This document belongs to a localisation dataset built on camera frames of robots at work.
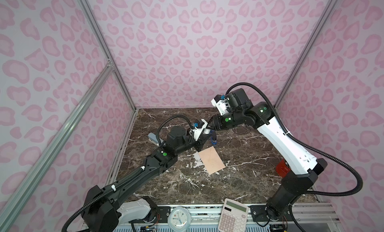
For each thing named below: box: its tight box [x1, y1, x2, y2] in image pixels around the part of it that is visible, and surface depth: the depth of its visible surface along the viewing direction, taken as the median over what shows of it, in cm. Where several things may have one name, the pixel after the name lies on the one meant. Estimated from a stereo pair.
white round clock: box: [167, 205, 192, 232], surface depth 71 cm
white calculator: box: [218, 198, 249, 232], surface depth 72 cm
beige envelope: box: [198, 146, 226, 175], surface depth 93 cm
